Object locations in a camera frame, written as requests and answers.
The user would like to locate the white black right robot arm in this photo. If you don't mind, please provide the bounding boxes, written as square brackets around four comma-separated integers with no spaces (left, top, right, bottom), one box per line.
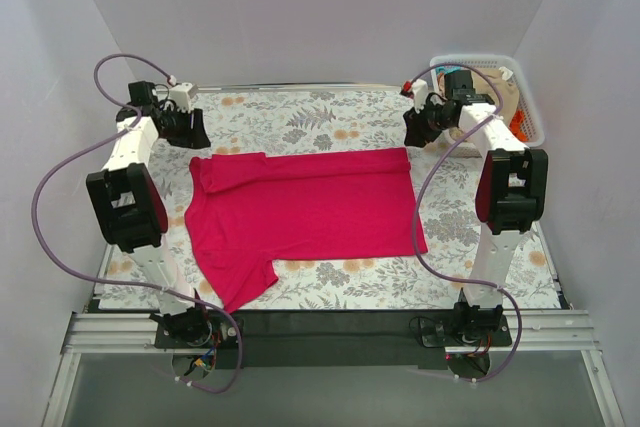
[400,63,548,348]

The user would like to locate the beige t shirt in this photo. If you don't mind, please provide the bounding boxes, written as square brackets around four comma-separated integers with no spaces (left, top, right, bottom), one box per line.
[437,70,522,143]

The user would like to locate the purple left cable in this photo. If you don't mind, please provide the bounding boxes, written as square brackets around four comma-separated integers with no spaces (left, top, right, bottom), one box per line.
[30,53,246,394]

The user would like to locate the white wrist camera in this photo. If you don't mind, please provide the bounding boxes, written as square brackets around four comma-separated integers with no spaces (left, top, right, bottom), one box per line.
[164,75,199,114]
[400,79,431,113]

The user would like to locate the floral table mat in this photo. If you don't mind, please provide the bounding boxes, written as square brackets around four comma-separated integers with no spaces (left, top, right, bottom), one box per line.
[99,90,560,310]

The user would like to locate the orange t shirt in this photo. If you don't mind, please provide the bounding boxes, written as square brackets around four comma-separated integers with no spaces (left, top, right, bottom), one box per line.
[509,109,529,143]

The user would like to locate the white plastic basket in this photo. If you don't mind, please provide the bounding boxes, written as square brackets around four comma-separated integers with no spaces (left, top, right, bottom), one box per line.
[430,53,545,148]

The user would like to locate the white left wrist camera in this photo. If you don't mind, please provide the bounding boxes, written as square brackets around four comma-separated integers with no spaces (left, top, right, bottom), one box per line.
[164,75,199,114]

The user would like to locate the aluminium frame rail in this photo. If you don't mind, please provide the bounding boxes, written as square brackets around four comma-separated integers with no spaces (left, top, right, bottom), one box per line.
[63,310,601,353]

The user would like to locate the blue t shirt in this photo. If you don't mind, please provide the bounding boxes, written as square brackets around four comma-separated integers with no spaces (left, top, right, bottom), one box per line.
[434,63,462,76]

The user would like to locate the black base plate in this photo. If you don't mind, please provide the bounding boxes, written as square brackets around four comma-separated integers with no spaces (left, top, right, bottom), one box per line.
[149,308,515,370]

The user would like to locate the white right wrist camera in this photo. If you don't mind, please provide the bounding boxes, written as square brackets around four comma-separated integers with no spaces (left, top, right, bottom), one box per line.
[400,79,431,113]

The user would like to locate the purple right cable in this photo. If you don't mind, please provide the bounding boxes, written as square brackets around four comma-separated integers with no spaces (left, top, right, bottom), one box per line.
[402,62,525,384]

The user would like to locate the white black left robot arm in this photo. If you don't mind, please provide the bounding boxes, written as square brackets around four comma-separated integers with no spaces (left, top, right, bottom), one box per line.
[86,81,213,347]

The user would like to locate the purple cable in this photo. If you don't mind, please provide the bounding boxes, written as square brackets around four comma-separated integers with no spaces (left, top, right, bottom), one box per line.
[402,62,525,384]
[30,53,246,394]

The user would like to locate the pink t shirt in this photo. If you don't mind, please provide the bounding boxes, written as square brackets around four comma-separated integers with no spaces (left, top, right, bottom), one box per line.
[185,148,428,313]

